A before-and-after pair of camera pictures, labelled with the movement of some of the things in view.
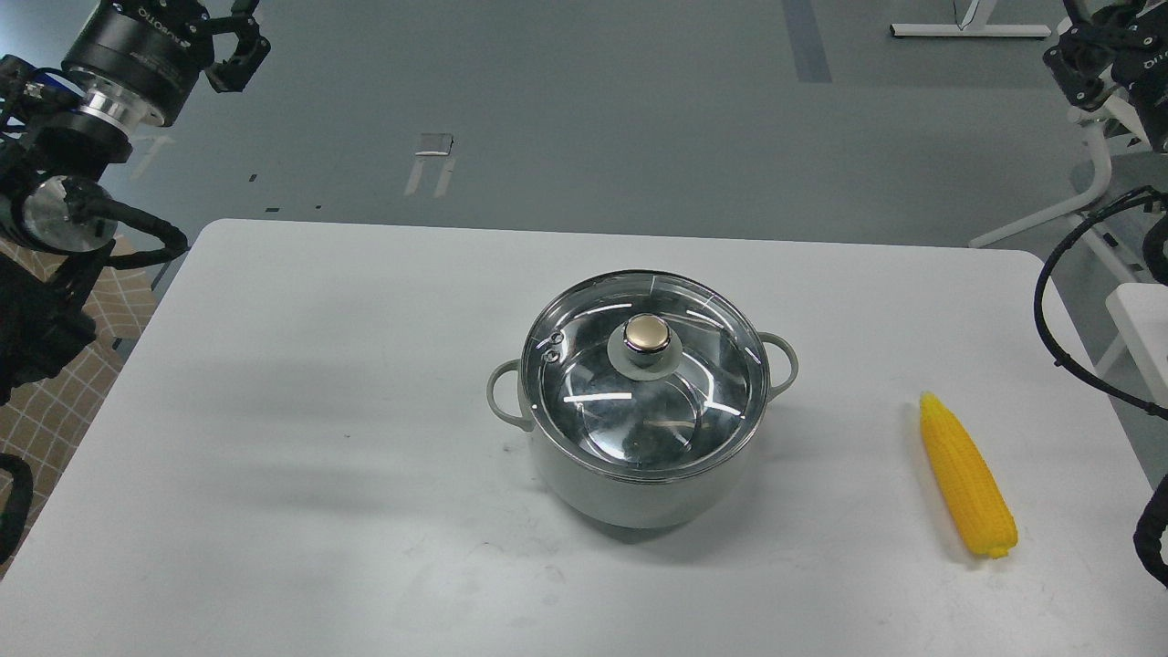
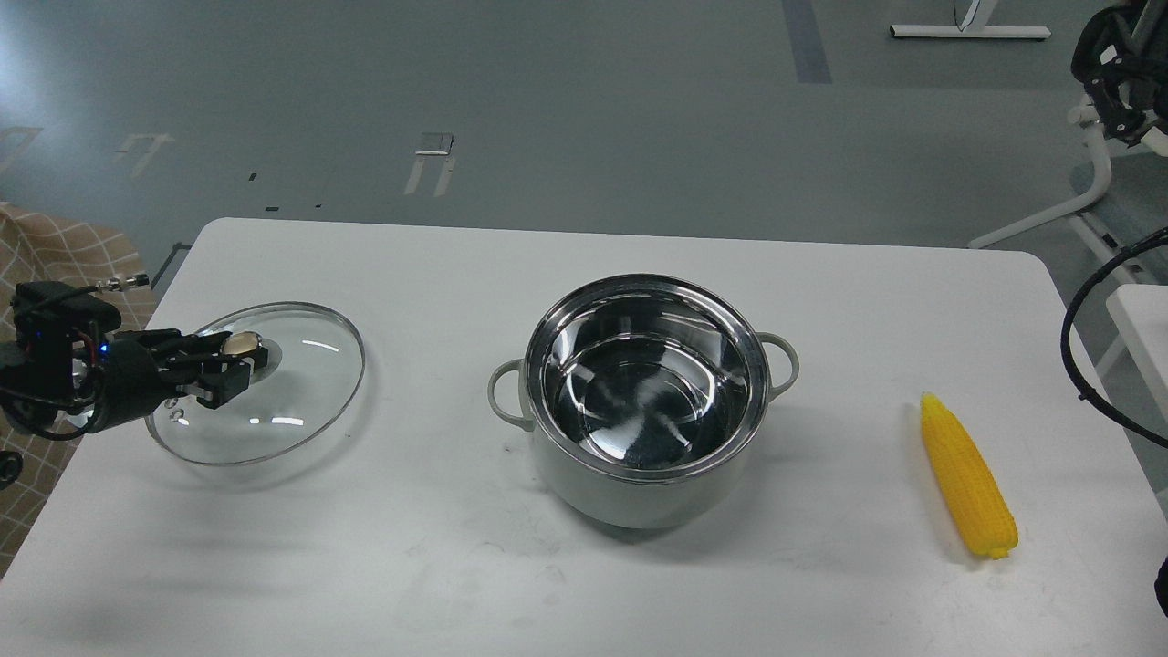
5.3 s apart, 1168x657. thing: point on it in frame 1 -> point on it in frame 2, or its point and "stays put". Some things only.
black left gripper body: [156, 50] -> [139, 370]
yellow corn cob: [979, 497] stays put
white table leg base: [964, 29] stays put
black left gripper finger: [234, 74] -> [172, 338]
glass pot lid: [646, 375] -> [315, 373]
